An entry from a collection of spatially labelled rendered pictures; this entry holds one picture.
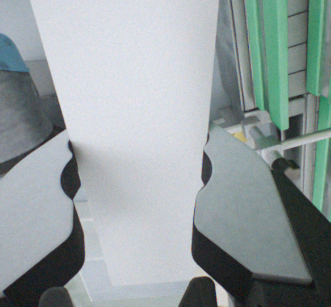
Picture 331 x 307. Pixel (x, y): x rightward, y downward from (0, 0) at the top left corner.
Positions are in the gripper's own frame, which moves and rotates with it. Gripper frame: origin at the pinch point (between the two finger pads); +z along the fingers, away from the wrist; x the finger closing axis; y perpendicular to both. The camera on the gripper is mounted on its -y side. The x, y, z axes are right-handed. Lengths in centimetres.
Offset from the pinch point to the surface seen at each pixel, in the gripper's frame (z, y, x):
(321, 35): 18.1, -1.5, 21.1
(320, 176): 18.7, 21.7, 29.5
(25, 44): 34.3, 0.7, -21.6
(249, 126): 18.6, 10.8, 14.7
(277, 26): 12.8, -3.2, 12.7
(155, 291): 34, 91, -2
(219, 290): 27, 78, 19
